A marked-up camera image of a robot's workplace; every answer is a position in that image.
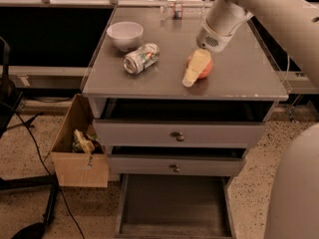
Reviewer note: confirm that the white ceramic bowl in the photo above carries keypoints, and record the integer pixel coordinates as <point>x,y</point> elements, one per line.
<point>126,36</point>

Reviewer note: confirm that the grey drawer cabinet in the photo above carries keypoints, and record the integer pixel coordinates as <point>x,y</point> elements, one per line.
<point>166,121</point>

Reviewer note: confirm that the grey open bottom drawer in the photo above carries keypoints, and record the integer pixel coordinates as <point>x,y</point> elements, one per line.
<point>174,207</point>

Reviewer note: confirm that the black stand base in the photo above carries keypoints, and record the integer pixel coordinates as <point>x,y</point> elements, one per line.
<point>10,99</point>

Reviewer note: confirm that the snack bags in box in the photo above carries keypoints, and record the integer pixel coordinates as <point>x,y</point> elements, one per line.
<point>85,141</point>

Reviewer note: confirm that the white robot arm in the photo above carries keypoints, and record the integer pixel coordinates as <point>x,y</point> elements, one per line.
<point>293,211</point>

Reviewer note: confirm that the grey top drawer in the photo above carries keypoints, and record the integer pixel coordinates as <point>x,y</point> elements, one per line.
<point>178,134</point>

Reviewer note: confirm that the grey middle drawer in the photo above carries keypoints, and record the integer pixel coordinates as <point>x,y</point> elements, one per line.
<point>173,165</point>

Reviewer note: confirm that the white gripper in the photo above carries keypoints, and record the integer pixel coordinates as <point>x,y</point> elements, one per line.
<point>212,39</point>

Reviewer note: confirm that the crushed aluminium can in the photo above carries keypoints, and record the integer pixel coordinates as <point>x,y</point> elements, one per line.
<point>141,58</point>

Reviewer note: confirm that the red apple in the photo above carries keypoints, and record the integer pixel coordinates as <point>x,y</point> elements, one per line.
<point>206,71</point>

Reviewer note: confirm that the clear plastic water bottle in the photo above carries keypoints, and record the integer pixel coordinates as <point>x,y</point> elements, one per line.
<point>178,10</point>

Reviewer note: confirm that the cardboard box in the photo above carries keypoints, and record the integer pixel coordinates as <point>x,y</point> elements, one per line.
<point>74,167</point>

